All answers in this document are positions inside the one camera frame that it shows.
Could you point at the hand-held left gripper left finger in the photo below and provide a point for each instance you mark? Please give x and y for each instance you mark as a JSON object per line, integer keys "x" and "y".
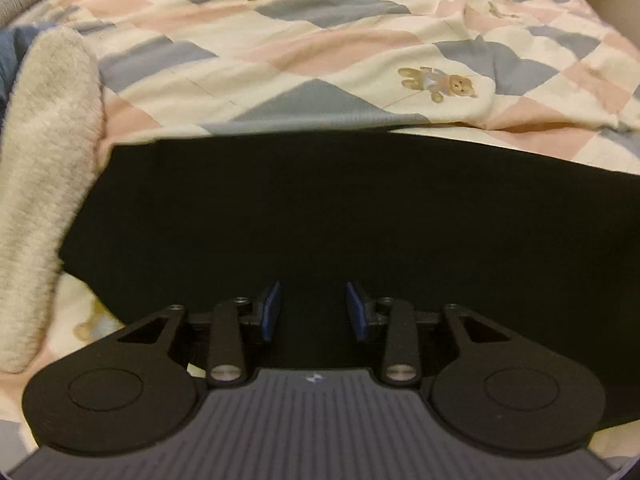
{"x": 270, "y": 310}

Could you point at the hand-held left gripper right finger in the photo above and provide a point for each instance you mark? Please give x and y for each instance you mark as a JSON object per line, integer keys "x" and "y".
{"x": 356, "y": 310}

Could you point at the black garment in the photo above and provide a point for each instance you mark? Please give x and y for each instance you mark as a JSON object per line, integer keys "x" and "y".
{"x": 325, "y": 210}

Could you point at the checked teddy bear quilt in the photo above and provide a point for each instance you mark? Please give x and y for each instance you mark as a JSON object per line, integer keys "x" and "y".
{"x": 300, "y": 60}

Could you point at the white fleece blanket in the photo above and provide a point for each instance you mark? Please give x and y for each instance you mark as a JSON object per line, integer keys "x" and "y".
{"x": 45, "y": 160}

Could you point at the blue garment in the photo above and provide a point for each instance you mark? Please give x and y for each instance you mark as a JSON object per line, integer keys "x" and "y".
{"x": 10, "y": 55}

